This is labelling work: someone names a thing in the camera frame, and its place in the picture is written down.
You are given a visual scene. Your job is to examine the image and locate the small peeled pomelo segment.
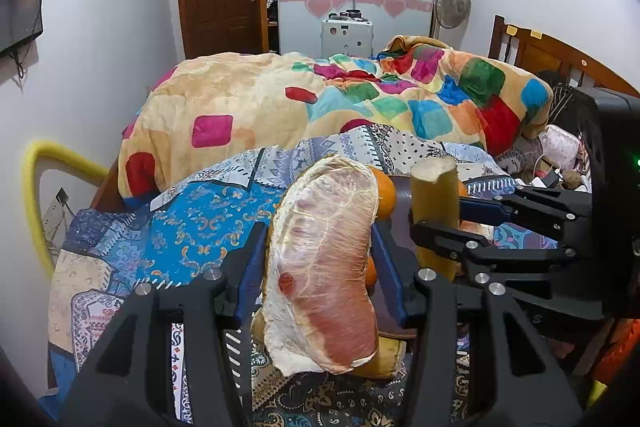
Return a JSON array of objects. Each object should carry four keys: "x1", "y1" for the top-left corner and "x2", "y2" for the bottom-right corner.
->
[{"x1": 458, "y1": 220, "x2": 494, "y2": 242}]

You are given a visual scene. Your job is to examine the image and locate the small mandarin orange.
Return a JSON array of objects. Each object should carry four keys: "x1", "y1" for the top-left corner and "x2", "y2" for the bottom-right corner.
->
[{"x1": 364, "y1": 256, "x2": 378, "y2": 288}]

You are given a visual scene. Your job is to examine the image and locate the banana half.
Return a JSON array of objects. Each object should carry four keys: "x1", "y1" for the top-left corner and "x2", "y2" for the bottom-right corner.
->
[
  {"x1": 409, "y1": 155, "x2": 461, "y2": 283},
  {"x1": 250, "y1": 311, "x2": 407, "y2": 381}
]

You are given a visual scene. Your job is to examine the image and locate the large orange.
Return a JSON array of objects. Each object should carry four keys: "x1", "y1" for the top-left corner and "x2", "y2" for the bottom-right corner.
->
[
  {"x1": 458, "y1": 181, "x2": 469, "y2": 197},
  {"x1": 369, "y1": 167, "x2": 397, "y2": 221}
]

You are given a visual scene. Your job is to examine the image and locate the large peeled pomelo segment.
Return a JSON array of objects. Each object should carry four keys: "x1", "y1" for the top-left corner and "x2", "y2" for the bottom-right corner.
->
[{"x1": 262, "y1": 155, "x2": 378, "y2": 376}]

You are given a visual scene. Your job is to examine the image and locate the person right hand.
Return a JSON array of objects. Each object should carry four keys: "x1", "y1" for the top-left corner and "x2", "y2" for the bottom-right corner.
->
[{"x1": 549, "y1": 315, "x2": 640, "y2": 388}]

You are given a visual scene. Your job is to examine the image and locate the dark purple plate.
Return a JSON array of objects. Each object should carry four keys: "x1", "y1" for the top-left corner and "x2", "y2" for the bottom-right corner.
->
[{"x1": 370, "y1": 176, "x2": 425, "y2": 340}]

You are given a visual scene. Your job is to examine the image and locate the blue patterned bed sheet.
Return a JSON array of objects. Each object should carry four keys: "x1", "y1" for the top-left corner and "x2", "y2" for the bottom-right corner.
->
[{"x1": 39, "y1": 121, "x2": 561, "y2": 427}]

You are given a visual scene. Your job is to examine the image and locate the black backpack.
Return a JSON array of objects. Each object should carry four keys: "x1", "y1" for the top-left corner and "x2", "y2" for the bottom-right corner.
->
[{"x1": 536, "y1": 70, "x2": 578, "y2": 134}]

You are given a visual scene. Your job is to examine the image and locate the colourful patchwork duvet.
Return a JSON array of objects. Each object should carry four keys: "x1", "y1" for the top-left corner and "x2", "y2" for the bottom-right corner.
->
[{"x1": 117, "y1": 36, "x2": 553, "y2": 205}]

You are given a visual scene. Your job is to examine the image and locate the wooden headboard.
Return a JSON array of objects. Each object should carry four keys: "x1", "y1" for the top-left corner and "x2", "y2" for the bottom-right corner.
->
[{"x1": 488, "y1": 15, "x2": 639, "y2": 98}]

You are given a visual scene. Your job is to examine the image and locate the standing electric fan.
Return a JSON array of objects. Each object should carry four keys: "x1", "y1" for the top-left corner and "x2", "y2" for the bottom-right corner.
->
[{"x1": 432, "y1": 0, "x2": 472, "y2": 38}]

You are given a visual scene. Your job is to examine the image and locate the yellow foam tube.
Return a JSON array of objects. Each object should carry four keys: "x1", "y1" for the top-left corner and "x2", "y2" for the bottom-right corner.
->
[{"x1": 20, "y1": 140, "x2": 109, "y2": 281}]

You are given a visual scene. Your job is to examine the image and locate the wall power socket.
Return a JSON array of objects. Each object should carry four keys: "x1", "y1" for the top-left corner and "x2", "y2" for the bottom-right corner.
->
[{"x1": 41, "y1": 187, "x2": 75, "y2": 257}]

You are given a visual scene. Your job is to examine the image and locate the small wall monitor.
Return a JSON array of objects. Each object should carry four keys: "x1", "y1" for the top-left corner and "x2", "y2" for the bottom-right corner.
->
[{"x1": 0, "y1": 0, "x2": 43, "y2": 57}]

